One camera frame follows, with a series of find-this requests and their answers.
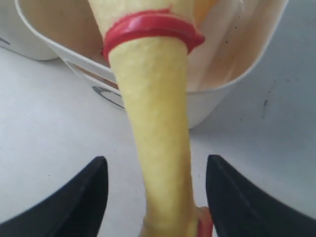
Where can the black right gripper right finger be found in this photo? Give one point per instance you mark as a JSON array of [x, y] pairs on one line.
[[240, 209]]

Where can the cream bin marked X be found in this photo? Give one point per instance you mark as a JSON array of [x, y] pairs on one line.
[[15, 35]]

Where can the cream bin marked O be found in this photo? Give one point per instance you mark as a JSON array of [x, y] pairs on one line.
[[237, 33]]

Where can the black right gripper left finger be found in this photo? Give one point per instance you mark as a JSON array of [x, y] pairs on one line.
[[75, 210]]

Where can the whole rubber chicken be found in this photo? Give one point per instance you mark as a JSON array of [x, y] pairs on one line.
[[147, 43]]

